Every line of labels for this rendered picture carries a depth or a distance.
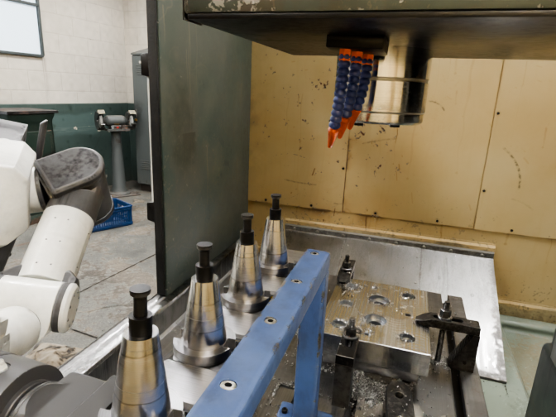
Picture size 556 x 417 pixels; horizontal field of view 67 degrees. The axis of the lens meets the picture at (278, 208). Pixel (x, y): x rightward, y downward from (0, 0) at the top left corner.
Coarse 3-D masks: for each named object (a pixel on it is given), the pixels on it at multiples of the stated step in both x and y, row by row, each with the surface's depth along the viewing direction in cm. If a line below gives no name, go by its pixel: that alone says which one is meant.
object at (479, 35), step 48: (192, 0) 47; (240, 0) 45; (288, 0) 44; (336, 0) 42; (384, 0) 41; (432, 0) 40; (480, 0) 38; (528, 0) 37; (288, 48) 75; (432, 48) 65; (480, 48) 62; (528, 48) 60
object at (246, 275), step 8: (240, 248) 50; (248, 248) 50; (256, 248) 50; (240, 256) 50; (248, 256) 50; (256, 256) 50; (232, 264) 51; (240, 264) 50; (248, 264) 50; (256, 264) 51; (232, 272) 51; (240, 272) 50; (248, 272) 50; (256, 272) 51; (232, 280) 51; (240, 280) 50; (248, 280) 50; (256, 280) 51; (232, 288) 51; (240, 288) 50; (248, 288) 50; (256, 288) 51; (232, 296) 51; (240, 296) 50; (248, 296) 50; (256, 296) 51
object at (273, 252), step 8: (272, 224) 60; (280, 224) 60; (264, 232) 61; (272, 232) 60; (280, 232) 60; (264, 240) 61; (272, 240) 60; (280, 240) 60; (264, 248) 61; (272, 248) 60; (280, 248) 61; (264, 256) 61; (272, 256) 60; (280, 256) 61; (264, 264) 61; (272, 264) 60; (280, 264) 61
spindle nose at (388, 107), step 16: (400, 48) 64; (416, 48) 65; (384, 64) 65; (400, 64) 65; (416, 64) 66; (384, 80) 66; (400, 80) 66; (416, 80) 67; (368, 96) 67; (384, 96) 66; (400, 96) 66; (416, 96) 67; (368, 112) 68; (384, 112) 67; (400, 112) 67; (416, 112) 68
